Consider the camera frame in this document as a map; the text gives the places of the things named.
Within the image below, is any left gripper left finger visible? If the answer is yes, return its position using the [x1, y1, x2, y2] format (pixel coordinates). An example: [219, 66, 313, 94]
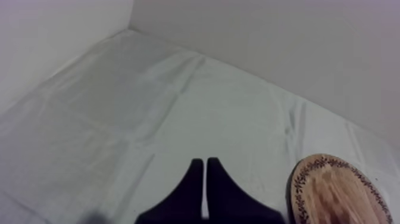
[134, 158, 205, 224]

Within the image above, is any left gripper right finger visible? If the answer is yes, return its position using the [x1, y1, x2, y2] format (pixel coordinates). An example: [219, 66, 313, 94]
[206, 157, 287, 224]

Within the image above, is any round wooden board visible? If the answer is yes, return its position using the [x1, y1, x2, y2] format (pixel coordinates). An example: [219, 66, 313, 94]
[289, 153, 394, 224]

